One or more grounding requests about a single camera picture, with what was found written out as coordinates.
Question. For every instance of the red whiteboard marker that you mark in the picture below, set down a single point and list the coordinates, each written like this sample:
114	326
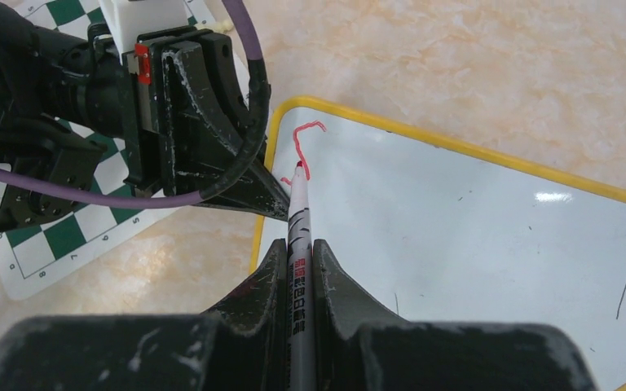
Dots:
301	311

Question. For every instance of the yellow framed whiteboard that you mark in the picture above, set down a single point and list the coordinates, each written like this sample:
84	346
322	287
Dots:
437	229

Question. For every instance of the green white chessboard mat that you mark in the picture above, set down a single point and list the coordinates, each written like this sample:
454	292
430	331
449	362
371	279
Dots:
36	256

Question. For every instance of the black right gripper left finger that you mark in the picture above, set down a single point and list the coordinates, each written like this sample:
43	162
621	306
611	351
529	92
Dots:
246	341

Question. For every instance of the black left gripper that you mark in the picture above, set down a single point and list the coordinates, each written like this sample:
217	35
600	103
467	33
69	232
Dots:
186	124

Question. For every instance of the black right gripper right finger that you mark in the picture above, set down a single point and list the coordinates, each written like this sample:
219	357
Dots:
344	310

